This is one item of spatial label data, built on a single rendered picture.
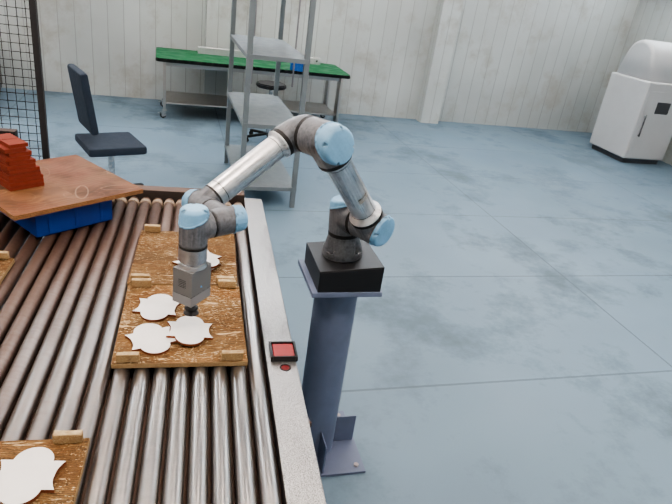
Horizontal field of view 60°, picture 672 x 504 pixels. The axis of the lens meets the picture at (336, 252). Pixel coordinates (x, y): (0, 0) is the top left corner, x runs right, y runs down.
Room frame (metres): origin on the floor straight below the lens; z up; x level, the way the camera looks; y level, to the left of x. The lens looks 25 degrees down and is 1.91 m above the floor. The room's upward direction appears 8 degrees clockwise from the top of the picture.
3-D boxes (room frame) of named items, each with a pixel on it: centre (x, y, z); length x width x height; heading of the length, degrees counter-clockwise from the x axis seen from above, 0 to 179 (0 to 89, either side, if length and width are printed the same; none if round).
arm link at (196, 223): (1.37, 0.37, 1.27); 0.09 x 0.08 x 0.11; 137
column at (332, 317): (1.98, -0.02, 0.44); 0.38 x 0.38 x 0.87; 18
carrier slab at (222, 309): (1.43, 0.42, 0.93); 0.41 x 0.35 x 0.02; 15
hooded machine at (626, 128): (8.83, -4.12, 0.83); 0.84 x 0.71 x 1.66; 18
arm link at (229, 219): (1.45, 0.32, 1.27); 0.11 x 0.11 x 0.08; 47
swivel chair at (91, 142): (4.42, 1.92, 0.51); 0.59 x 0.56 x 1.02; 109
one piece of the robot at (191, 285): (1.37, 0.39, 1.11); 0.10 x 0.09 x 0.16; 68
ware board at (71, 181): (2.08, 1.15, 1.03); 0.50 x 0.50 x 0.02; 55
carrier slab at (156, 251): (1.83, 0.53, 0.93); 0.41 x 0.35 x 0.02; 14
